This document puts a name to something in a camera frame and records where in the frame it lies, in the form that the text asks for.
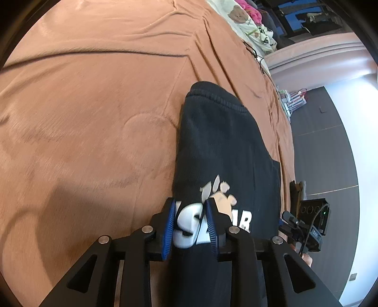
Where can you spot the cream bear print quilt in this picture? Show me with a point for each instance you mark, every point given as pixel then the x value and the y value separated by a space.
pixel 239 28

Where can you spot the pink fluffy cloth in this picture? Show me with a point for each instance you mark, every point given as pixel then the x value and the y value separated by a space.
pixel 251 11

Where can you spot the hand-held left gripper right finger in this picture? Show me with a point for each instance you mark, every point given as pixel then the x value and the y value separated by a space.
pixel 211 227

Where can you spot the black printed sweatshirt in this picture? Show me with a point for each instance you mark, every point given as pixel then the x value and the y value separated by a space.
pixel 221 147

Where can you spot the person's right hand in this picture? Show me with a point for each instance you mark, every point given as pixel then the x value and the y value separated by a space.
pixel 307 260

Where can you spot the brown blanket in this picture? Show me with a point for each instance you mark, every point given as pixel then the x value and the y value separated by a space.
pixel 88 103

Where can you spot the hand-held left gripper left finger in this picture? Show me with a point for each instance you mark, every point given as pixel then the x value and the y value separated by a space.
pixel 169 230

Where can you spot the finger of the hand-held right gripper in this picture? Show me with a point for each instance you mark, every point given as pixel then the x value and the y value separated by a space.
pixel 291 217
pixel 288 231

